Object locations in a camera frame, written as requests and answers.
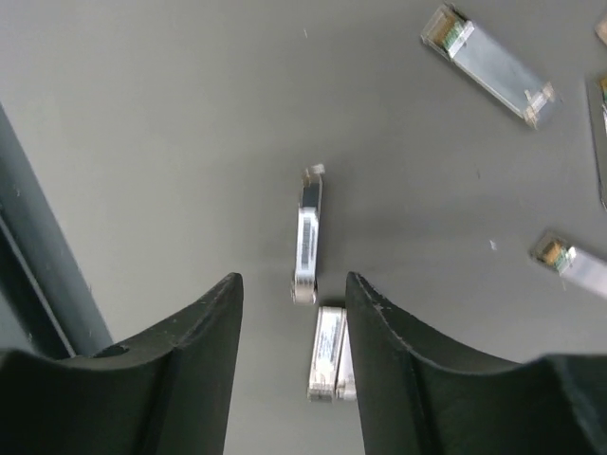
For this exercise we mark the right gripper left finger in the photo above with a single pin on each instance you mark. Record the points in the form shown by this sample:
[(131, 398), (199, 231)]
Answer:
[(166, 390)]

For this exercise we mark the silver SFP module by board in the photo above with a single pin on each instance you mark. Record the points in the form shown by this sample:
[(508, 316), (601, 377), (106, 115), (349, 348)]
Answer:
[(601, 29)]

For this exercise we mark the dark SFP module lower left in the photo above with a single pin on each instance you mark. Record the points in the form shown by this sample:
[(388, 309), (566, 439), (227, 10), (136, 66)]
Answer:
[(571, 262)]

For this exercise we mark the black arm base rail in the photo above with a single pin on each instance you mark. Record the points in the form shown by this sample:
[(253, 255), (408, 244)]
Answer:
[(42, 283)]

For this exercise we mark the dark sfp module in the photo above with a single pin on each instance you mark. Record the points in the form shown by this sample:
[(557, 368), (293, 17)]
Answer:
[(571, 262), (467, 46)]

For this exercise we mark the dark grey table mat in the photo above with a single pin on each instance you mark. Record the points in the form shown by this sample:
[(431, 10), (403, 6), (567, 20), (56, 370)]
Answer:
[(169, 138)]

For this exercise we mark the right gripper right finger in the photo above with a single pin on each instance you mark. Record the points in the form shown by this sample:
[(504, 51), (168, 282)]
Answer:
[(422, 392)]

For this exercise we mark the dark SFP module centre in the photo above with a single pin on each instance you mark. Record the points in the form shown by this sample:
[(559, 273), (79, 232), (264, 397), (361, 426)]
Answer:
[(467, 46)]

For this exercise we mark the silver SFP module far left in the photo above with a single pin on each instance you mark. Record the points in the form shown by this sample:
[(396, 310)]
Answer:
[(596, 96)]

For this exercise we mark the silver double SFP module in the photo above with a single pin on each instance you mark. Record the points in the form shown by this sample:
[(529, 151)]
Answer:
[(331, 375)]

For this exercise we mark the labelled SFP module bottom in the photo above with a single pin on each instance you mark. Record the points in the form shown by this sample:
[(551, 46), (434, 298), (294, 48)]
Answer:
[(304, 286)]

